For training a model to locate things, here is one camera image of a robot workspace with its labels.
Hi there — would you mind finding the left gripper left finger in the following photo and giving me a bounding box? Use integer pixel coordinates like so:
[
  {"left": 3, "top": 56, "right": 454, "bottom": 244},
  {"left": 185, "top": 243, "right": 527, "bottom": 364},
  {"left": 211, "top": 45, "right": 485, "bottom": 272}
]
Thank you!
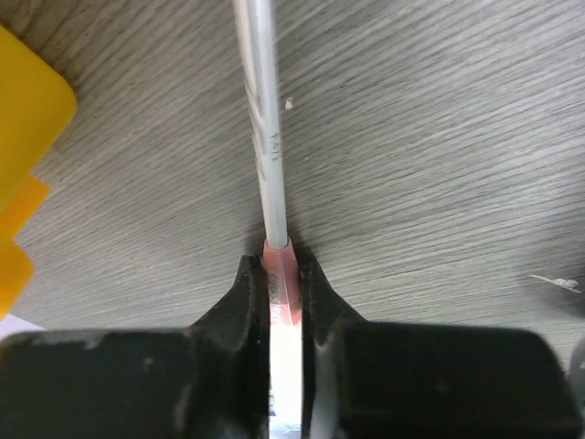
[{"left": 1, "top": 256, "right": 269, "bottom": 438}]

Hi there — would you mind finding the pink badminton racket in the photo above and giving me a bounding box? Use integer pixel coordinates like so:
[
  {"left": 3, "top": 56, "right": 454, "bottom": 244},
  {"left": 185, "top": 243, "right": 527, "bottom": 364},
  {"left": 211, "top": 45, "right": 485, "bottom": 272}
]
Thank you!
[{"left": 233, "top": 1, "right": 303, "bottom": 438}]

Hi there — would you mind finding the yellow plastic bin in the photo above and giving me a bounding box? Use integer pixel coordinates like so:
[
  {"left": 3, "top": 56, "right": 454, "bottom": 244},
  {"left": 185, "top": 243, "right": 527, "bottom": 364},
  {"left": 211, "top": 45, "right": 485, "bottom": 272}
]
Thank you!
[{"left": 1, "top": 27, "right": 77, "bottom": 317}]

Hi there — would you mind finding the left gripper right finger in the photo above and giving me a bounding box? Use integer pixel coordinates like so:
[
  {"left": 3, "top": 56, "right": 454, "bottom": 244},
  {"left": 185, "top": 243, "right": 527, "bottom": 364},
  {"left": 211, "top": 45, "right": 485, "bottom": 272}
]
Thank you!
[{"left": 300, "top": 259, "right": 583, "bottom": 438}]

